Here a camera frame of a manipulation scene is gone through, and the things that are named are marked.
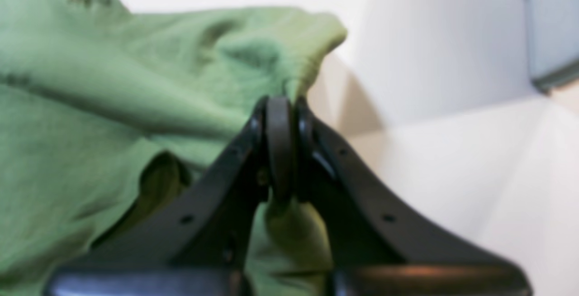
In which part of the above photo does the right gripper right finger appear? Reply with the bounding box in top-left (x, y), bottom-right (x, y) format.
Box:
top-left (280, 98), bottom-right (533, 296)

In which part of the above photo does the grey partition panel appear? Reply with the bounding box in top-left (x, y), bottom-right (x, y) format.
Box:
top-left (477, 0), bottom-right (579, 93)

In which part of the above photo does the green t-shirt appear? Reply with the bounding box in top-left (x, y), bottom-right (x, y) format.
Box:
top-left (1, 0), bottom-right (347, 296)

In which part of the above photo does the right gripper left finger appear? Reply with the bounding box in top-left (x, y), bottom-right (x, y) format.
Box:
top-left (43, 97), bottom-right (277, 296)

